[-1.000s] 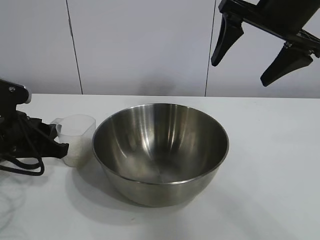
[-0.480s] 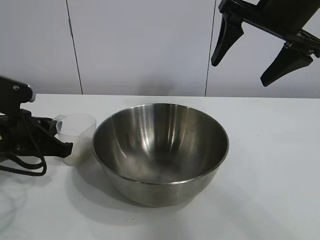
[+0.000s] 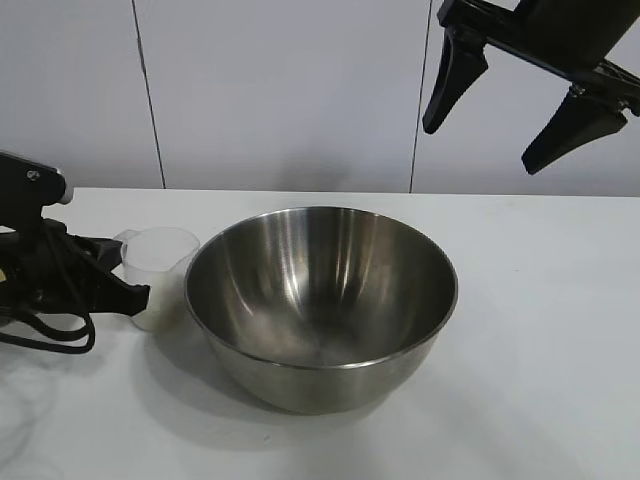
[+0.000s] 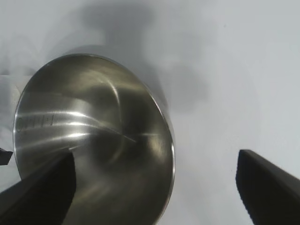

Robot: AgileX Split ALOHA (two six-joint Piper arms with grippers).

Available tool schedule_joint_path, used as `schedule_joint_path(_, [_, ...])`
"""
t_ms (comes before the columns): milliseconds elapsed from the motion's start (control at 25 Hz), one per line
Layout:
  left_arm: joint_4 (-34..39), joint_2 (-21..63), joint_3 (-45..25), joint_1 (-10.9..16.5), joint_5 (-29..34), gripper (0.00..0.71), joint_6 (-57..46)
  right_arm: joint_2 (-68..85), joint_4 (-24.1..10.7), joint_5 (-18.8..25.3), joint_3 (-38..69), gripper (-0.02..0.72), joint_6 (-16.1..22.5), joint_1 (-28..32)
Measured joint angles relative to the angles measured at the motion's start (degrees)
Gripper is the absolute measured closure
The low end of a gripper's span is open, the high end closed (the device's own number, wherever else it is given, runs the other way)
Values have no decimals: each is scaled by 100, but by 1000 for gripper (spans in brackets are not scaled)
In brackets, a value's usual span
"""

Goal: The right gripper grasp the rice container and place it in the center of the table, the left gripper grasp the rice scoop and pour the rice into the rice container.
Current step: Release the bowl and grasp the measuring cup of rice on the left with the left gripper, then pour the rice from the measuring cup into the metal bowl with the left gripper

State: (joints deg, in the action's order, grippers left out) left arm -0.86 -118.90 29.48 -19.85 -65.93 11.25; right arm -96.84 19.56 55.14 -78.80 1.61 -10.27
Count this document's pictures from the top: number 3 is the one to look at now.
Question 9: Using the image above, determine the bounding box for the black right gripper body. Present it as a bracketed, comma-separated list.
[438, 0, 640, 117]

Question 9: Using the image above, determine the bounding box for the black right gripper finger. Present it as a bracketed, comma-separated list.
[422, 26, 490, 134]
[520, 88, 627, 176]

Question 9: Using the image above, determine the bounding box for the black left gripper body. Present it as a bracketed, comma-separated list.
[0, 208, 102, 322]

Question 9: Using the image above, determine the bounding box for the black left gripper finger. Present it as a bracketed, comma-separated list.
[79, 268, 152, 320]
[93, 238, 124, 269]

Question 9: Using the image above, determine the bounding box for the white uncooked rice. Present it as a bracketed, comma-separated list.
[133, 282, 177, 331]

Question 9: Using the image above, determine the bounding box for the clear plastic measuring cup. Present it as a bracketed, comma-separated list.
[113, 227, 201, 332]

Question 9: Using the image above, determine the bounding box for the stainless steel mixing bowl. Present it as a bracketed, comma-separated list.
[183, 206, 460, 415]

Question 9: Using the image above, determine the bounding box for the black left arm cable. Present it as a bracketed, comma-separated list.
[0, 299, 96, 357]

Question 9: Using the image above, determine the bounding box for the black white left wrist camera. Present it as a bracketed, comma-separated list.
[0, 151, 75, 207]

